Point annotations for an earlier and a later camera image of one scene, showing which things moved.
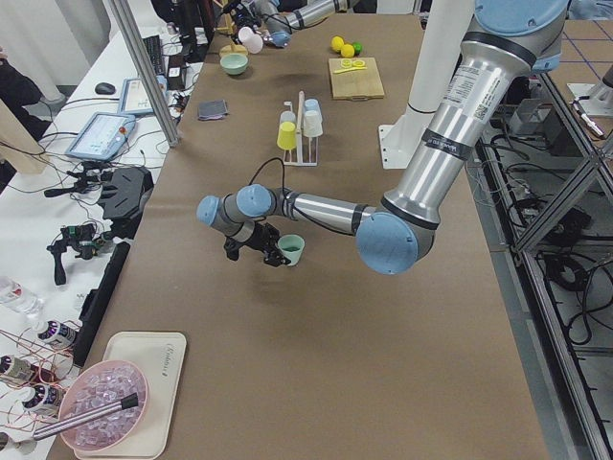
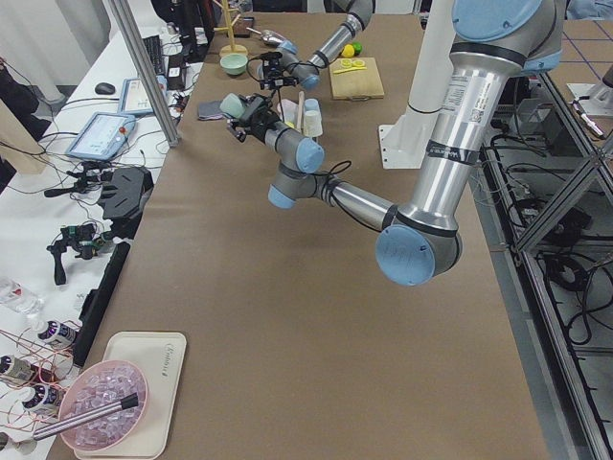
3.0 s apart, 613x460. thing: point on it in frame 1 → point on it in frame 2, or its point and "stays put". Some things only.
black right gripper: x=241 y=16 → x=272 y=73
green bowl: x=234 y=64 stays put
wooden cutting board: x=356 y=83 stays put
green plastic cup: x=292 y=246 → x=233 y=105
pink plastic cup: x=253 y=42 → x=289 y=110
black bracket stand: x=123 y=197 stays put
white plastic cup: x=312 y=126 stays put
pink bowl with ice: x=95 y=387 stays put
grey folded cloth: x=212 y=110 stays put
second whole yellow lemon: x=347 y=51 stays put
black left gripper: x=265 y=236 → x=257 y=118
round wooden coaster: x=231 y=48 stays put
